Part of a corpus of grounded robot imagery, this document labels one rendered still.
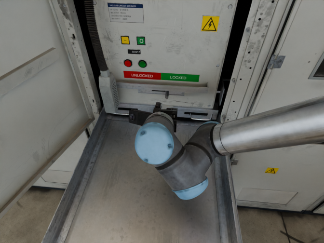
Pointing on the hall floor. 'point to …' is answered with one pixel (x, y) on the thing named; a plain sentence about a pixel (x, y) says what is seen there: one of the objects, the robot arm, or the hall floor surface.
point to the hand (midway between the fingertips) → (159, 111)
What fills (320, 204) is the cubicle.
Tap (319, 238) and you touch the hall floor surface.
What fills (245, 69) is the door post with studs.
